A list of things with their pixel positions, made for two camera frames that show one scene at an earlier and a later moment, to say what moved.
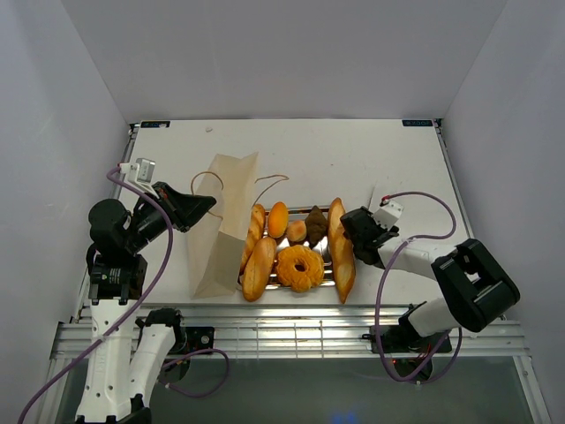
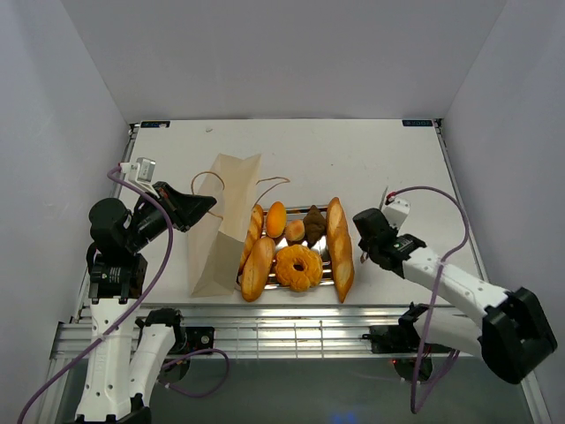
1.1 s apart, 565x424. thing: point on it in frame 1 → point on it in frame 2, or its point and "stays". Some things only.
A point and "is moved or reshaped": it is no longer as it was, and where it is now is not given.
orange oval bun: x=278 y=221 stays
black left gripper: x=191 y=208 stays
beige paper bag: x=216 y=243 stays
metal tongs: x=372 y=194 is moved or reshaped
